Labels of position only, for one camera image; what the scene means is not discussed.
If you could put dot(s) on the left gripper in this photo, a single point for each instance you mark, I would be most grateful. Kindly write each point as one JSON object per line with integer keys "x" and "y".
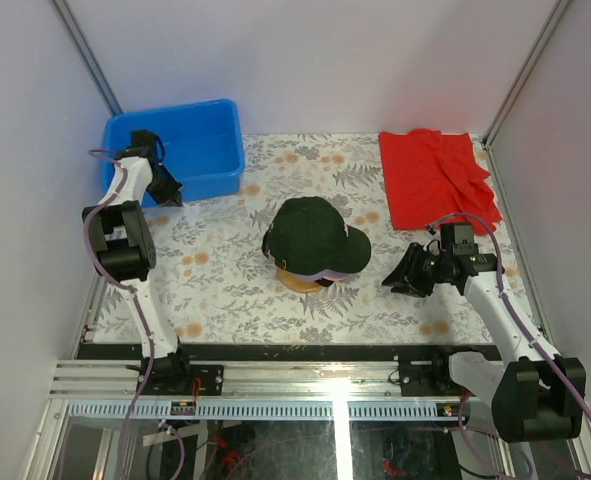
{"x": 169, "y": 196}

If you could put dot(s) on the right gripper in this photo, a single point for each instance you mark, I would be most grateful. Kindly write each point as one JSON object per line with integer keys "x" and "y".
{"x": 407, "y": 272}

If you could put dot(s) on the blue plastic bin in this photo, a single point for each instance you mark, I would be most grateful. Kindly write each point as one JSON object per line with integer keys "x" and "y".
{"x": 202, "y": 143}

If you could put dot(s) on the purple cap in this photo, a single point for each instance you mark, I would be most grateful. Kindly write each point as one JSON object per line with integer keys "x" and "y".
{"x": 309, "y": 277}

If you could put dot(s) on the black baseball cap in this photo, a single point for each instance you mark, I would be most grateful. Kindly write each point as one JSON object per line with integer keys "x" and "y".
{"x": 327, "y": 282}

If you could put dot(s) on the dark green cap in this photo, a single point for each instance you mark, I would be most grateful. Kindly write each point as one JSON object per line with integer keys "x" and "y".
{"x": 308, "y": 235}

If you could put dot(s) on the wooden hat stand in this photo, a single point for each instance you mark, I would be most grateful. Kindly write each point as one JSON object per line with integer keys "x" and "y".
{"x": 293, "y": 283}

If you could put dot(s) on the red cloth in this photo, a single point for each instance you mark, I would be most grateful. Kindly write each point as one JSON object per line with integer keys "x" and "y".
{"x": 429, "y": 174}

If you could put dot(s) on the pink cap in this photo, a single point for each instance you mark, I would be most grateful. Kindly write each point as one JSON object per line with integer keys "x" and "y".
{"x": 333, "y": 275}

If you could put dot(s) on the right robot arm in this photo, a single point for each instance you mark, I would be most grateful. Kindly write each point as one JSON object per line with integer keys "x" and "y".
{"x": 535, "y": 393}

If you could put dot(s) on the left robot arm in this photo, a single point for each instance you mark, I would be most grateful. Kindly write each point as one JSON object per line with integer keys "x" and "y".
{"x": 120, "y": 245}

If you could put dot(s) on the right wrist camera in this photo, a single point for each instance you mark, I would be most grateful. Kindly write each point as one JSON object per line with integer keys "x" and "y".
{"x": 454, "y": 240}

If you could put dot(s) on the left frame post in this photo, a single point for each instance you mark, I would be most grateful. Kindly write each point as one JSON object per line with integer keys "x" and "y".
{"x": 84, "y": 50}

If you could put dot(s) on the frame post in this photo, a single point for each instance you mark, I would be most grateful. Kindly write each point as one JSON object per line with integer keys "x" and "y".
{"x": 551, "y": 25}
{"x": 84, "y": 50}

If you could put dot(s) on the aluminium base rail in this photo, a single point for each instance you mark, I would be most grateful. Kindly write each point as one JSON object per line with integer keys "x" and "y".
{"x": 241, "y": 380}

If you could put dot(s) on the slotted cable duct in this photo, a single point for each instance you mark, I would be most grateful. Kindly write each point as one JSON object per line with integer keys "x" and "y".
{"x": 396, "y": 409}

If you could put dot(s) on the right frame post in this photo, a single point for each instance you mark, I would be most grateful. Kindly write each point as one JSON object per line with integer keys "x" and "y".
{"x": 551, "y": 25}

